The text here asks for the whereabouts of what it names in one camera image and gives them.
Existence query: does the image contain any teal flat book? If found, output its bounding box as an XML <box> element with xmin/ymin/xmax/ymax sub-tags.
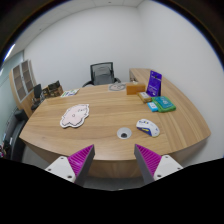
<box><xmin>153</xmin><ymin>96</ymin><xmax>174</xmax><ymax>110</ymax></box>

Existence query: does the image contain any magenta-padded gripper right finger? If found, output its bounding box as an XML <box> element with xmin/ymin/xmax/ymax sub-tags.
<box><xmin>133</xmin><ymin>143</ymin><xmax>184</xmax><ymax>185</ymax></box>

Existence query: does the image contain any orange-brown wooden box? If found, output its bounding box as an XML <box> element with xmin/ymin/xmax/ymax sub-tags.
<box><xmin>125</xmin><ymin>82</ymin><xmax>147</xmax><ymax>96</ymax></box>

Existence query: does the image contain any small tan box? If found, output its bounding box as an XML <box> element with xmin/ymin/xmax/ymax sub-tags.
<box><xmin>137</xmin><ymin>91</ymin><xmax>153</xmax><ymax>104</ymax></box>

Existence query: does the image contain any purple standing display card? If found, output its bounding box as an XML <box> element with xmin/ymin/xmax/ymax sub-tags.
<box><xmin>145</xmin><ymin>69</ymin><xmax>163</xmax><ymax>98</ymax></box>

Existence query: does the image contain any green folded cloth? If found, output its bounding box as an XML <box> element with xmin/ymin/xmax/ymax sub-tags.
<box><xmin>151</xmin><ymin>95</ymin><xmax>177</xmax><ymax>113</ymax></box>

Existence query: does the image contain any wooden shelf unit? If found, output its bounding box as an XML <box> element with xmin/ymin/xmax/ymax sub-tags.
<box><xmin>8</xmin><ymin>59</ymin><xmax>38</xmax><ymax>118</ymax></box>

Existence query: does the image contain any pink white shaped mouse pad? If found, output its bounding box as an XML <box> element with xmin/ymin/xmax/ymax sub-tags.
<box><xmin>59</xmin><ymin>103</ymin><xmax>91</xmax><ymax>129</ymax></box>

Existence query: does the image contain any green and white printed flyer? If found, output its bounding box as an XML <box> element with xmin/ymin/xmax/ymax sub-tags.
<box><xmin>60</xmin><ymin>88</ymin><xmax>81</xmax><ymax>98</ymax></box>

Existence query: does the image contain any white blue yellow computer mouse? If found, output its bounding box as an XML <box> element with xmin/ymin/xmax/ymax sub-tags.
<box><xmin>135</xmin><ymin>118</ymin><xmax>161</xmax><ymax>138</ymax></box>

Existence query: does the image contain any black mesh office chair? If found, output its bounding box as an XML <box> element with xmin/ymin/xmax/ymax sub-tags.
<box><xmin>82</xmin><ymin>61</ymin><xmax>122</xmax><ymax>88</ymax></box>

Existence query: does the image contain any black cardboard box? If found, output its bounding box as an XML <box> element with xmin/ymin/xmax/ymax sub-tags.
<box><xmin>47</xmin><ymin>80</ymin><xmax>61</xmax><ymax>90</ymax></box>

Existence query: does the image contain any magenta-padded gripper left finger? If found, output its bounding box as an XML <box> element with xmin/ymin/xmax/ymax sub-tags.
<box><xmin>44</xmin><ymin>144</ymin><xmax>96</xmax><ymax>187</ymax></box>

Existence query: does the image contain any round white cable grommet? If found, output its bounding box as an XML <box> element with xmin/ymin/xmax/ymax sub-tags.
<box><xmin>116</xmin><ymin>126</ymin><xmax>133</xmax><ymax>140</ymax></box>

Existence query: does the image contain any brown cardboard box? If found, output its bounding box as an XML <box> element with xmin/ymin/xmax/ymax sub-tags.
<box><xmin>42</xmin><ymin>85</ymin><xmax>64</xmax><ymax>99</ymax></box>

